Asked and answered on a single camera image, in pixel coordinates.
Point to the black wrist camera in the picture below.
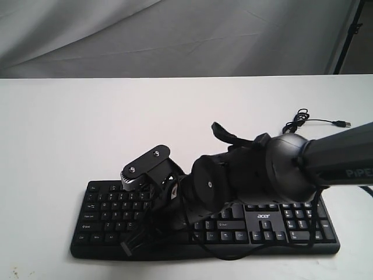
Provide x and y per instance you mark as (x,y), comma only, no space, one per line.
(154,166)

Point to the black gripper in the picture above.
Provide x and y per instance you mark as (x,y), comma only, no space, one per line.
(169,212)

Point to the black stand pole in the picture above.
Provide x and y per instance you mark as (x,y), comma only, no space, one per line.
(353,54)

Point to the black acer keyboard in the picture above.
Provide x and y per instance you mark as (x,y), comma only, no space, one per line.
(109,214)

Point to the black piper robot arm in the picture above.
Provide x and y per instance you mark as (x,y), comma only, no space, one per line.
(284,169)

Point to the grey backdrop cloth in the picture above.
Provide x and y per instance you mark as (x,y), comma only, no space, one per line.
(153,39)

